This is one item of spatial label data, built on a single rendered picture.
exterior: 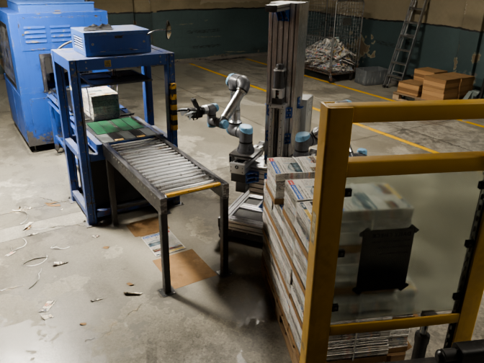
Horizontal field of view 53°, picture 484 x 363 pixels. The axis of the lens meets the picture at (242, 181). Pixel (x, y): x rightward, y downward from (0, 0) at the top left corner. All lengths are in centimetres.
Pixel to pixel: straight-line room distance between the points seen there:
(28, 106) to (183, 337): 420
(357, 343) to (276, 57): 236
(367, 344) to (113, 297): 196
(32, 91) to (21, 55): 45
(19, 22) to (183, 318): 431
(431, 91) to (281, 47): 571
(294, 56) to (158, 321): 226
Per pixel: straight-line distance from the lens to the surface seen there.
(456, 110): 185
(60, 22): 669
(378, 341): 272
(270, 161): 332
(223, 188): 361
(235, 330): 347
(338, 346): 265
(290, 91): 407
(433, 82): 939
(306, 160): 338
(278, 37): 403
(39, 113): 681
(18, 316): 388
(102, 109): 530
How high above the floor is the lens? 226
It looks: 24 degrees down
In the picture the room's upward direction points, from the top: 1 degrees clockwise
